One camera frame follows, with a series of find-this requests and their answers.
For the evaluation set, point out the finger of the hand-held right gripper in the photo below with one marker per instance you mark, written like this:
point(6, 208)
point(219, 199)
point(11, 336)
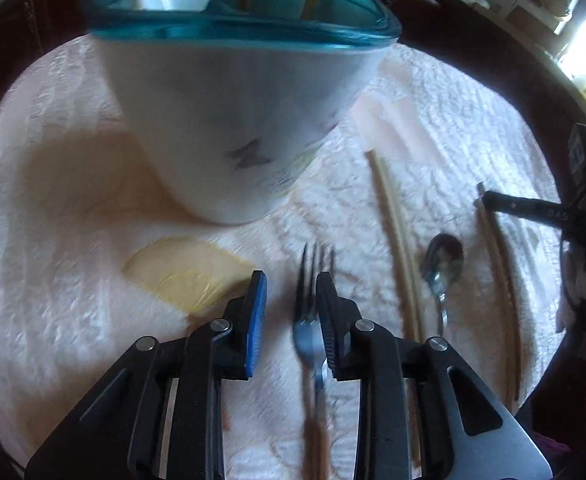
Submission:
point(523, 207)

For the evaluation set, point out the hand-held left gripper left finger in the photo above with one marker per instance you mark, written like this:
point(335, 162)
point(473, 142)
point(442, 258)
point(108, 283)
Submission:
point(255, 325)

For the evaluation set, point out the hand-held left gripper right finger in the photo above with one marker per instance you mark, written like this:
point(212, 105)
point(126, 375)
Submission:
point(325, 325)

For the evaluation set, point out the metal spoon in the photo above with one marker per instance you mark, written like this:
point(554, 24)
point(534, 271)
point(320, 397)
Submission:
point(443, 265)

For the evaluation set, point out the white floral utensil holder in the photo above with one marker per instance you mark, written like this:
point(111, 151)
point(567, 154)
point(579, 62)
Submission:
point(233, 110)

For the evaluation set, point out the yellow fan-shaped patch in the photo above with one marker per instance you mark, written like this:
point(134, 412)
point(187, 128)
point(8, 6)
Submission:
point(188, 272)

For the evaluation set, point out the yellow round straw brush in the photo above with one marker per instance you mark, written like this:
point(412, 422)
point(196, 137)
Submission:
point(555, 0)

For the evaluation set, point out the quilted pink tablecloth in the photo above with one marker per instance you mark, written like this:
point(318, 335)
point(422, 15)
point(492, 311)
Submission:
point(73, 210)

